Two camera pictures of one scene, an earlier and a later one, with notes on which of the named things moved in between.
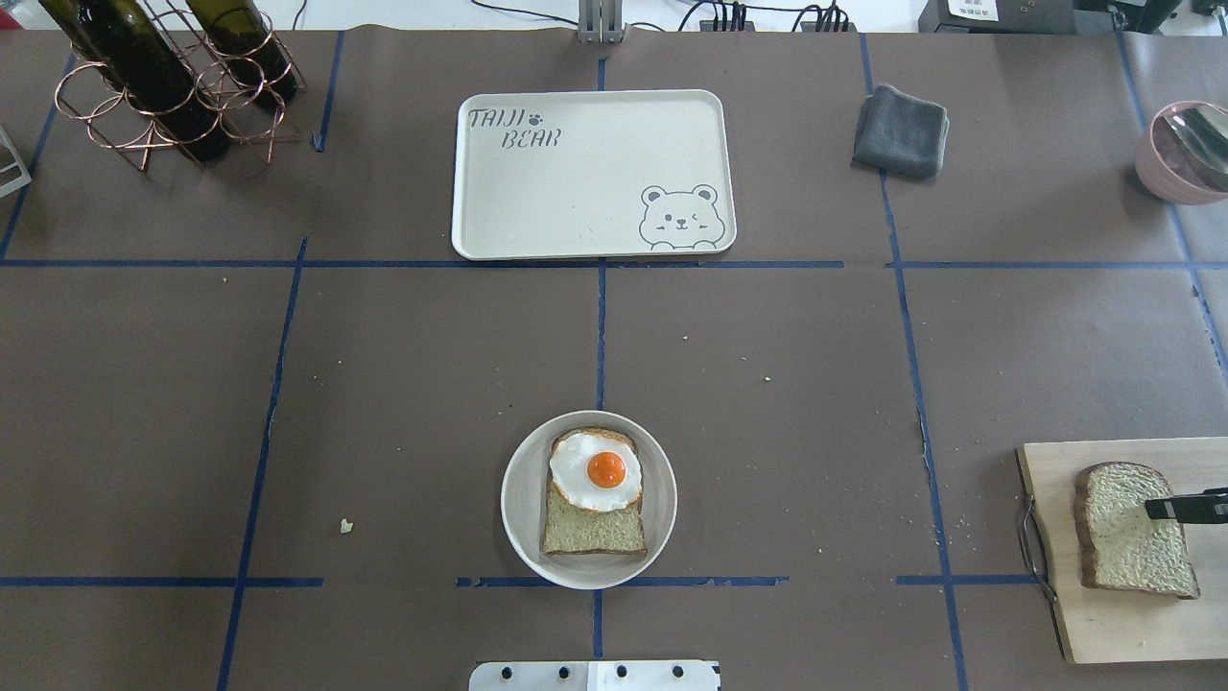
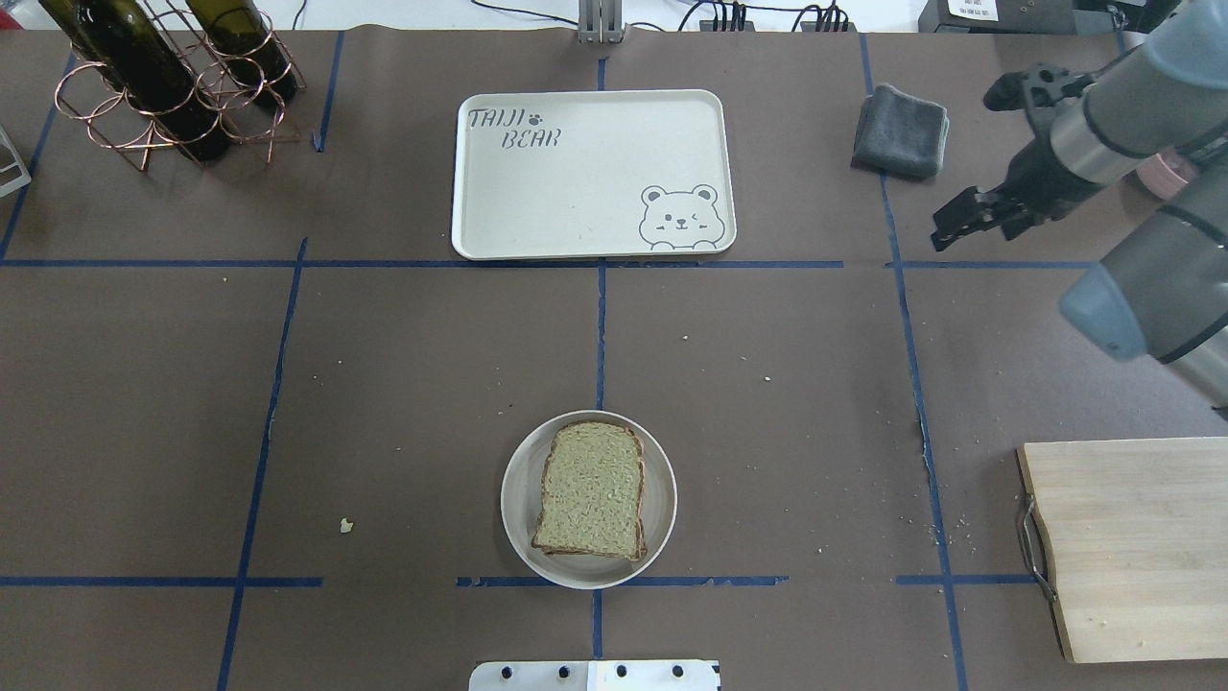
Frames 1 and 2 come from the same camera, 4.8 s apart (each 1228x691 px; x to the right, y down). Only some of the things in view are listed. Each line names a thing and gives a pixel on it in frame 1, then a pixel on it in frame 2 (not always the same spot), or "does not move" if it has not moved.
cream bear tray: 593,174 does not move
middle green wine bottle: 240,35 does not move
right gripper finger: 1208,508 → 1037,187
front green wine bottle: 125,43 does not move
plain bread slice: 1119,547 → 591,495
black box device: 999,17 does not move
